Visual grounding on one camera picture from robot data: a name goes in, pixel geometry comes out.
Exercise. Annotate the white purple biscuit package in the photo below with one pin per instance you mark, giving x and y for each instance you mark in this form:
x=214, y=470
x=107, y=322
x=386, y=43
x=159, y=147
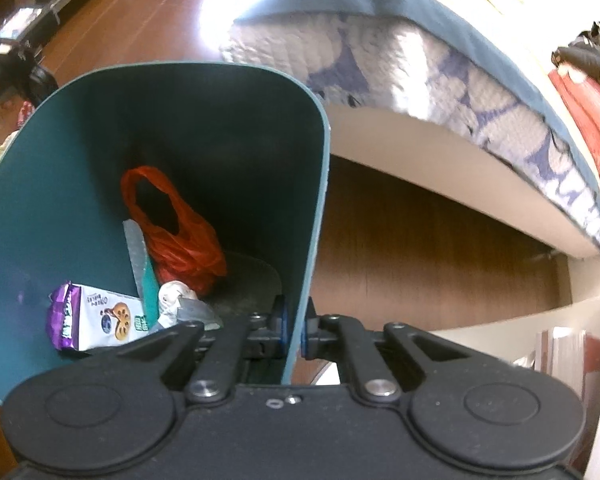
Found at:
x=82, y=318

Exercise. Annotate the grey white paper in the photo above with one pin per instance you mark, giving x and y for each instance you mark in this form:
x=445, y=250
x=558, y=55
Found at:
x=179, y=304

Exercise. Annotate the clothes pile on bed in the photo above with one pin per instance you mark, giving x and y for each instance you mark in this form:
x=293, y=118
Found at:
x=576, y=77

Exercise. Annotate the bed with orange bedspread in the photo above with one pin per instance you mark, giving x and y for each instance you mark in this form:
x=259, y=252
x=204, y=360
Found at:
x=414, y=90

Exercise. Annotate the dark red snack wrapper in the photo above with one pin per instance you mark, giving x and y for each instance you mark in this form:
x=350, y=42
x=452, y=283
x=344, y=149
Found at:
x=26, y=111

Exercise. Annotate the red plastic bag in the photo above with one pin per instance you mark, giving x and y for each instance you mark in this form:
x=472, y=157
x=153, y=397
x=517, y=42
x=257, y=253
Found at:
x=182, y=244

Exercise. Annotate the white nightstand shelf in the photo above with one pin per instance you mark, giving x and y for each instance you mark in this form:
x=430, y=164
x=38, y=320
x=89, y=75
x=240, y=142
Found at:
x=516, y=338

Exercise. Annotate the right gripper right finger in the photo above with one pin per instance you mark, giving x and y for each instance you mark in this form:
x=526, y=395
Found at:
x=345, y=341

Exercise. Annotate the books on shelf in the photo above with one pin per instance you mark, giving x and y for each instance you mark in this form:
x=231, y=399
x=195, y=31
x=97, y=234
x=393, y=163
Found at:
x=573, y=357

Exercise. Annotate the white teal tissue pack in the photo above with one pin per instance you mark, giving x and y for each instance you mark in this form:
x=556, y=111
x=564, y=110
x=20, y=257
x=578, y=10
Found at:
x=144, y=276

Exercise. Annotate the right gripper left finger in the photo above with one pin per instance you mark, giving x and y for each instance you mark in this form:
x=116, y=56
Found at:
x=255, y=336

